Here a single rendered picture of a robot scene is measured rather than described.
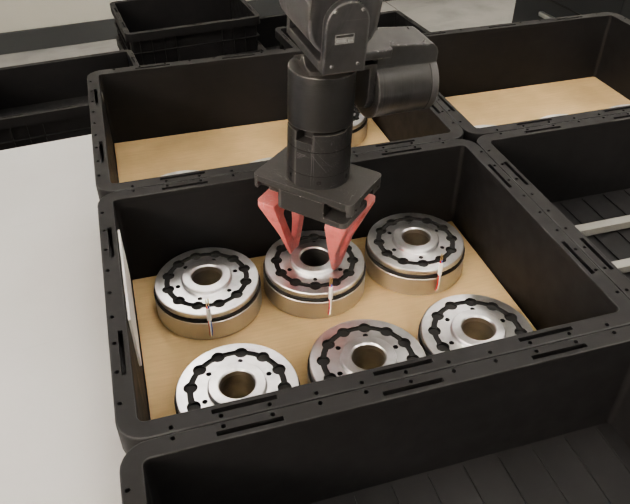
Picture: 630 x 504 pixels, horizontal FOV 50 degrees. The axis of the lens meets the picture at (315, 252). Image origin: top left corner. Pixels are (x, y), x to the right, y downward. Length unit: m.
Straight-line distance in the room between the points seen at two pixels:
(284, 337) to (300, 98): 0.23
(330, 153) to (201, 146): 0.39
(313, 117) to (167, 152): 0.41
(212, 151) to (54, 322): 0.30
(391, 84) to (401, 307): 0.23
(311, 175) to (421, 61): 0.13
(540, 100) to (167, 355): 0.71
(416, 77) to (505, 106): 0.50
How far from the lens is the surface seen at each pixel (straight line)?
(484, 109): 1.06
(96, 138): 0.79
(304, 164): 0.59
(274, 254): 0.69
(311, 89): 0.55
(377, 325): 0.61
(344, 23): 0.52
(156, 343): 0.66
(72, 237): 1.04
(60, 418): 0.80
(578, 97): 1.14
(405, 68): 0.59
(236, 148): 0.94
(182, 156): 0.93
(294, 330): 0.65
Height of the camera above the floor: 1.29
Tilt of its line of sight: 39 degrees down
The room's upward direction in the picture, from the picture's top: straight up
